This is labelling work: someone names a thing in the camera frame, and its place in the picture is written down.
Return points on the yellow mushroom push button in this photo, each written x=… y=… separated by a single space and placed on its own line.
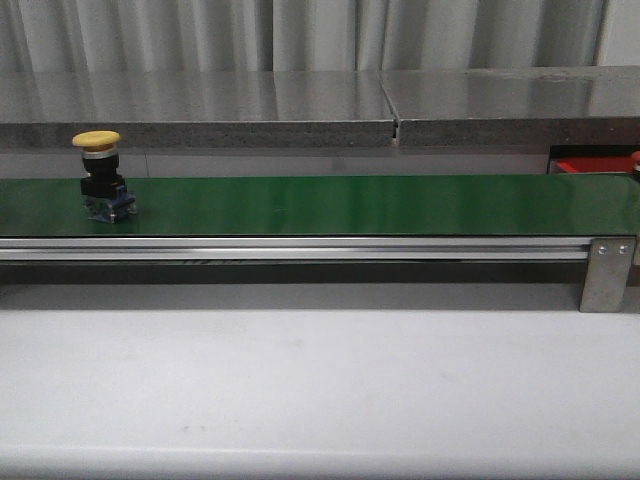
x=104 y=191

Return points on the red mushroom push button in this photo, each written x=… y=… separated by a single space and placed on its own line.
x=635 y=169

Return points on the green conveyor belt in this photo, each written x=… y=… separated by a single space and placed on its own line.
x=439 y=205

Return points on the red plastic tray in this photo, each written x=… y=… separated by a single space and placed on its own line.
x=607 y=164

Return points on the right grey stone slab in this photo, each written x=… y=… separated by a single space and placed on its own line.
x=532 y=107

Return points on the grey stone slab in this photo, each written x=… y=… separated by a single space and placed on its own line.
x=532 y=107
x=197 y=110

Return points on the left grey stone slab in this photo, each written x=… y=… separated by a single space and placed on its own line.
x=197 y=110

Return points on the grey pleated curtain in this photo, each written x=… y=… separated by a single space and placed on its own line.
x=146 y=36

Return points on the steel conveyor support bracket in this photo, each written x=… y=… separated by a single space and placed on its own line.
x=609 y=264

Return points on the aluminium conveyor side rail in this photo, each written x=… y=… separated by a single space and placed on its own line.
x=293 y=248

